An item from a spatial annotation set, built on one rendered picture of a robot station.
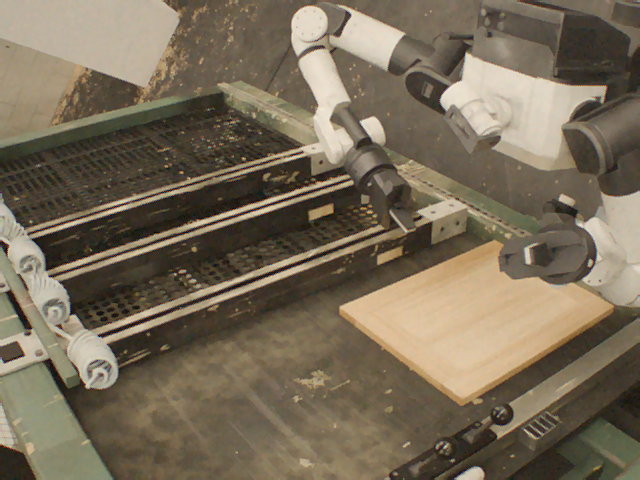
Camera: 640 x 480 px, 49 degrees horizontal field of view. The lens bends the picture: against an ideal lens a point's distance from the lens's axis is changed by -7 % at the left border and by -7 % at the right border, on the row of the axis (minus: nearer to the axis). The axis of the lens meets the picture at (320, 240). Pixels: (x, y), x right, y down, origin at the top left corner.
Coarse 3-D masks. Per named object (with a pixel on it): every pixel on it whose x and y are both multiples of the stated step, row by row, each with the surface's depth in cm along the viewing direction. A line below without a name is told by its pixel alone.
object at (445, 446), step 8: (440, 440) 103; (448, 440) 102; (440, 448) 102; (448, 448) 102; (456, 448) 102; (432, 456) 106; (440, 456) 102; (448, 456) 102; (416, 464) 111; (424, 464) 109; (416, 472) 110; (424, 472) 111
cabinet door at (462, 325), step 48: (384, 288) 163; (432, 288) 163; (480, 288) 163; (528, 288) 163; (576, 288) 162; (384, 336) 148; (432, 336) 148; (480, 336) 148; (528, 336) 147; (480, 384) 134
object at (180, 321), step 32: (416, 224) 178; (448, 224) 184; (320, 256) 167; (352, 256) 168; (32, 288) 126; (224, 288) 154; (256, 288) 154; (288, 288) 160; (320, 288) 166; (128, 320) 144; (160, 320) 144; (192, 320) 147; (224, 320) 152; (32, 352) 128; (64, 352) 132; (128, 352) 141; (160, 352) 146; (64, 384) 135
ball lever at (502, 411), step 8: (496, 408) 109; (504, 408) 108; (512, 408) 109; (496, 416) 108; (504, 416) 108; (512, 416) 108; (488, 424) 112; (496, 424) 109; (504, 424) 108; (472, 432) 117; (480, 432) 115; (472, 440) 116
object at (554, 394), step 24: (624, 336) 142; (576, 360) 136; (600, 360) 136; (624, 360) 139; (552, 384) 130; (576, 384) 130; (528, 408) 125; (552, 408) 127; (504, 432) 120; (480, 456) 117
